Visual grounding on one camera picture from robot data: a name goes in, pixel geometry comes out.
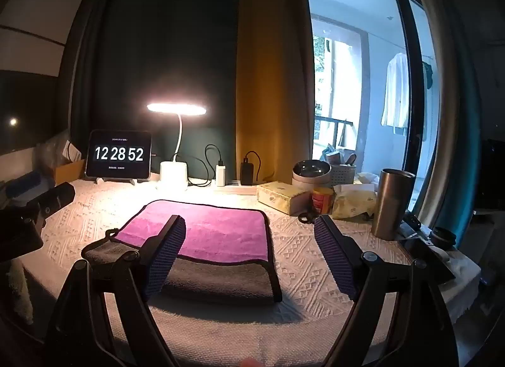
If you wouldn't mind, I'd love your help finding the black flat device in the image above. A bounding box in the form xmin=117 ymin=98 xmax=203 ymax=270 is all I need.
xmin=398 ymin=213 xmax=455 ymax=284

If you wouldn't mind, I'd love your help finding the black power adapter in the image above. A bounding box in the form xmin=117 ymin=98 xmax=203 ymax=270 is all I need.
xmin=240 ymin=158 xmax=255 ymax=186

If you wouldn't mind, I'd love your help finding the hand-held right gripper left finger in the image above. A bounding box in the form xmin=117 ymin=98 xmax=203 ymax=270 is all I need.
xmin=45 ymin=215 xmax=186 ymax=367

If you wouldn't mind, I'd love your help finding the round metal tin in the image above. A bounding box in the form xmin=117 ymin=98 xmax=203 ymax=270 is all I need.
xmin=292 ymin=159 xmax=332 ymax=188

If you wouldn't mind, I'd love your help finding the white desk lamp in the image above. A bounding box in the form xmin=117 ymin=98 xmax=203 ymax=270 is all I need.
xmin=147 ymin=102 xmax=208 ymax=192

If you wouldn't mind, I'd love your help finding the balcony railing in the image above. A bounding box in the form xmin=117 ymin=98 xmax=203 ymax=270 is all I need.
xmin=315 ymin=115 xmax=356 ymax=147

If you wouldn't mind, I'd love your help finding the clear tablet stand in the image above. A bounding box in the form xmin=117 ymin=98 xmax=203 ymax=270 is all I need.
xmin=95 ymin=176 xmax=140 ymax=186

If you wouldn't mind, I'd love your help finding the purple and grey towel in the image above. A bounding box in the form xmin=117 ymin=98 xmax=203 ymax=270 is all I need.
xmin=81 ymin=199 xmax=282 ymax=306

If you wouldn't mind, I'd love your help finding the white hanging shirt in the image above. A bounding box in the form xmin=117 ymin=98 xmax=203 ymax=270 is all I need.
xmin=380 ymin=52 xmax=411 ymax=129

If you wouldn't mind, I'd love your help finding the clear plastic bag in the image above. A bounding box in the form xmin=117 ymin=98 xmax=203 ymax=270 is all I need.
xmin=33 ymin=129 xmax=80 ymax=171

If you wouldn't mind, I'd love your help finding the white textured tablecloth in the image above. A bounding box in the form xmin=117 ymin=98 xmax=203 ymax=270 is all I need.
xmin=21 ymin=178 xmax=482 ymax=364

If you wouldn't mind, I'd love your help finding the cardboard box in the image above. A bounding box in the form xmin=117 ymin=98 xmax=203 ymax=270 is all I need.
xmin=53 ymin=158 xmax=88 ymax=186

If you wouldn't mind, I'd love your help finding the teal curtain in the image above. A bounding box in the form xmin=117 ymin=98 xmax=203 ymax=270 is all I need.
xmin=432 ymin=0 xmax=483 ymax=250

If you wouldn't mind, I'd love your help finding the tablet showing clock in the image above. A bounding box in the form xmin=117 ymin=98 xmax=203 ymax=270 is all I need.
xmin=85 ymin=129 xmax=153 ymax=179

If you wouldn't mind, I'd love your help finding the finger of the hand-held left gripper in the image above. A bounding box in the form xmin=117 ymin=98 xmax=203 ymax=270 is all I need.
xmin=5 ymin=172 xmax=45 ymax=198
xmin=37 ymin=182 xmax=76 ymax=210

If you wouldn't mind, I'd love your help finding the dark green curtain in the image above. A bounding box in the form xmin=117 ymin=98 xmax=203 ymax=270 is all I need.
xmin=58 ymin=0 xmax=242 ymax=181

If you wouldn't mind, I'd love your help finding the cream fuzzy cloth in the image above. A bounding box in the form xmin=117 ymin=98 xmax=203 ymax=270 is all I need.
xmin=0 ymin=260 xmax=35 ymax=325

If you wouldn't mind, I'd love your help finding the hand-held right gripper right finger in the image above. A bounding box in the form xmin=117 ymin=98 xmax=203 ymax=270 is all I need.
xmin=314 ymin=215 xmax=460 ymax=367

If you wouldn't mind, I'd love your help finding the white power strip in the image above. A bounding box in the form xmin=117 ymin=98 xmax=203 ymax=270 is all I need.
xmin=213 ymin=180 xmax=259 ymax=196

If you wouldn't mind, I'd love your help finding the black charger cable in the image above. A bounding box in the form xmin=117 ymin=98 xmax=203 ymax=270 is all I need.
xmin=188 ymin=144 xmax=224 ymax=187

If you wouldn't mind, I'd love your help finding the steel tumbler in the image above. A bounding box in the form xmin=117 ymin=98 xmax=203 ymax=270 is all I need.
xmin=371 ymin=168 xmax=417 ymax=241

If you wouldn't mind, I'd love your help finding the yellow curtain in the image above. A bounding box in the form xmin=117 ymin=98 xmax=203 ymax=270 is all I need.
xmin=235 ymin=0 xmax=315 ymax=185

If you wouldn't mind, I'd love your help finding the red can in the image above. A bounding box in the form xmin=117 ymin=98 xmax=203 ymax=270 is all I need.
xmin=312 ymin=186 xmax=336 ymax=215

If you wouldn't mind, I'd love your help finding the crumpled yellow tissue pack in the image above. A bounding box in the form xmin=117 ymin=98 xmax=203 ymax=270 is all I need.
xmin=331 ymin=186 xmax=378 ymax=220

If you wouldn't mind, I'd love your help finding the black adapter cable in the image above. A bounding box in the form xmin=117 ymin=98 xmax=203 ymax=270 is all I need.
xmin=245 ymin=151 xmax=264 ymax=183

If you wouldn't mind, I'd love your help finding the white plastic basket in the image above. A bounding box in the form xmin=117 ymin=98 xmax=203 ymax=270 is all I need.
xmin=327 ymin=163 xmax=358 ymax=186

